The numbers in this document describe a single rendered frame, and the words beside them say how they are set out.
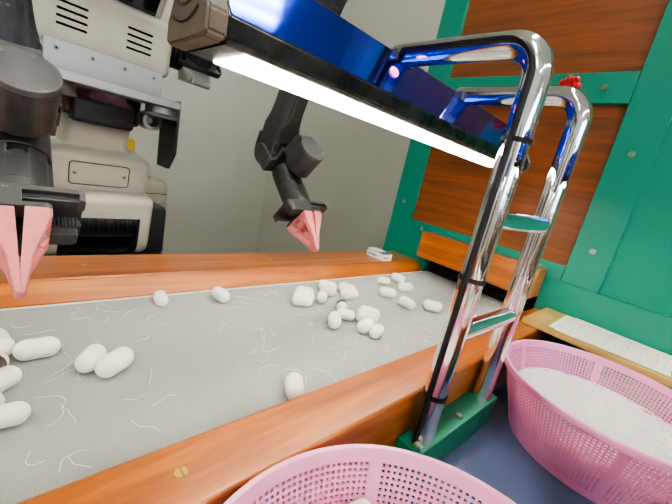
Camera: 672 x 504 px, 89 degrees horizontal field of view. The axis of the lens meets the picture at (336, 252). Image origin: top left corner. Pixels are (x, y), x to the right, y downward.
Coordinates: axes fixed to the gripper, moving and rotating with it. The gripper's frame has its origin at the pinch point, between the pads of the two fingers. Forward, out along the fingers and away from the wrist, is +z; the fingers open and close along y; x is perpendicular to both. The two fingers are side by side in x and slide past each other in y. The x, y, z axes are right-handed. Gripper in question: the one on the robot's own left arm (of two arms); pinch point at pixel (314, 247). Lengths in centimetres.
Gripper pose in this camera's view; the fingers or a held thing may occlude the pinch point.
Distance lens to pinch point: 69.1
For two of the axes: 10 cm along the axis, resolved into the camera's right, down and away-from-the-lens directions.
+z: 3.6, 8.6, -3.5
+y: 7.2, -0.2, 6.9
